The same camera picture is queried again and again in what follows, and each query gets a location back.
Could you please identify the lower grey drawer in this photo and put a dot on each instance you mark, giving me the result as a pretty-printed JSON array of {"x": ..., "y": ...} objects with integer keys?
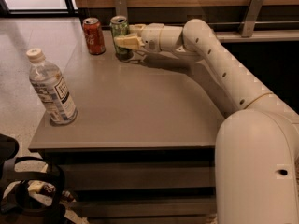
[{"x": 146, "y": 208}]

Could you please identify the small snack packet on floor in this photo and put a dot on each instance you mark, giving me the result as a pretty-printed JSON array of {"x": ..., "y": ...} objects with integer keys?
[{"x": 41, "y": 187}]

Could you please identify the metal wall bracket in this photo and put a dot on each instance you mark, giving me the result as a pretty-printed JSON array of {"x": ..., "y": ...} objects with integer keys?
[
  {"x": 121, "y": 8},
  {"x": 248, "y": 24}
]

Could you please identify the black strap bag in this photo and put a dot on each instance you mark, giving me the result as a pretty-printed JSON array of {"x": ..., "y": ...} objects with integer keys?
[{"x": 16, "y": 204}]

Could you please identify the right metal wall bracket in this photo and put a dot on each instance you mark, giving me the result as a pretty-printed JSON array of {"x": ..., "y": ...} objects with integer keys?
[{"x": 248, "y": 24}]

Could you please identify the grey drawer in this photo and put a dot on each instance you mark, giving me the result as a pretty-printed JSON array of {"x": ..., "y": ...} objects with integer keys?
[
  {"x": 146, "y": 208},
  {"x": 139, "y": 175}
]

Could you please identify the clear plastic water bottle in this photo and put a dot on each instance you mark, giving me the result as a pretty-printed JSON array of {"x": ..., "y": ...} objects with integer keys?
[{"x": 48, "y": 82}]

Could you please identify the red coke can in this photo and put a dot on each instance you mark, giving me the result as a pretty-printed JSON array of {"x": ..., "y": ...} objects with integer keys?
[{"x": 94, "y": 36}]

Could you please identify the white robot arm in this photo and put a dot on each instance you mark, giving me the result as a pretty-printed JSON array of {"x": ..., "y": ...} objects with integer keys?
[{"x": 257, "y": 147}]

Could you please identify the green soda can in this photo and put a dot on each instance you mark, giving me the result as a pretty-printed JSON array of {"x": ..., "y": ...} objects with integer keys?
[{"x": 119, "y": 26}]

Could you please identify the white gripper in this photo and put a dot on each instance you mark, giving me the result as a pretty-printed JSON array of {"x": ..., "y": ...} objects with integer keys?
[{"x": 151, "y": 36}]

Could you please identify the left metal wall bracket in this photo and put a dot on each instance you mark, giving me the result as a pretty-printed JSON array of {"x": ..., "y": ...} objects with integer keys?
[{"x": 121, "y": 8}]

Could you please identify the upper grey drawer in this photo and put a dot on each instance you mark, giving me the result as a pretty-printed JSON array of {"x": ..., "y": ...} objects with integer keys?
[{"x": 139, "y": 175}]

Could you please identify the grey drawer cabinet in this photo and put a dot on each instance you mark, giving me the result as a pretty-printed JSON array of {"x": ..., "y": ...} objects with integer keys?
[{"x": 146, "y": 110}]

